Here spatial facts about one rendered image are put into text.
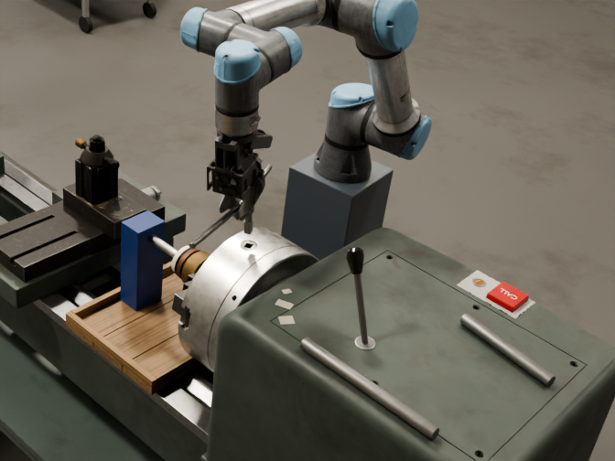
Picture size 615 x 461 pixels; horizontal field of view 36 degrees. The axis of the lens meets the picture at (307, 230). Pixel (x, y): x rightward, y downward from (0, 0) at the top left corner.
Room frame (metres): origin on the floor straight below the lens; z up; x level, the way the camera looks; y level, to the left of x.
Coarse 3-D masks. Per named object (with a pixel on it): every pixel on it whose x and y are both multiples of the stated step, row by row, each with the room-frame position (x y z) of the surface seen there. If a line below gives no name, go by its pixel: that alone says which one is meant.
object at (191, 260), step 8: (184, 256) 1.63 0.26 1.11; (192, 256) 1.63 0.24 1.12; (200, 256) 1.63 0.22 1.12; (208, 256) 1.62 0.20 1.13; (176, 264) 1.63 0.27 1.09; (184, 264) 1.62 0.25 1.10; (192, 264) 1.61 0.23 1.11; (200, 264) 1.60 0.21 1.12; (176, 272) 1.63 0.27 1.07; (184, 272) 1.60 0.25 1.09; (192, 272) 1.59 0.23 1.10; (184, 280) 1.60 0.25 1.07
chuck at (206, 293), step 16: (240, 240) 1.54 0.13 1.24; (256, 240) 1.55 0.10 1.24; (272, 240) 1.57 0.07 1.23; (224, 256) 1.50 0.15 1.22; (240, 256) 1.50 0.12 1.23; (256, 256) 1.50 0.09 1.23; (208, 272) 1.47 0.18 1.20; (224, 272) 1.47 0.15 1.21; (240, 272) 1.46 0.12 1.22; (192, 288) 1.46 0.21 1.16; (208, 288) 1.45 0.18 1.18; (224, 288) 1.44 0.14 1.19; (192, 304) 1.44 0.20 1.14; (208, 304) 1.42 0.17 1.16; (192, 320) 1.42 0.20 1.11; (208, 320) 1.41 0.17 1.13; (192, 336) 1.42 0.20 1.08; (208, 336) 1.39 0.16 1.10; (192, 352) 1.43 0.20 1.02; (208, 352) 1.39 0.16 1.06; (208, 368) 1.42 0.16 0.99
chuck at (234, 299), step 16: (272, 256) 1.50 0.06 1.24; (288, 256) 1.51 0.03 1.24; (304, 256) 1.55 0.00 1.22; (256, 272) 1.46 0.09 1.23; (272, 272) 1.47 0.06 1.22; (288, 272) 1.51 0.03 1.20; (240, 288) 1.43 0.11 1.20; (256, 288) 1.44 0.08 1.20; (224, 304) 1.41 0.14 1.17; (240, 304) 1.41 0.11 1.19
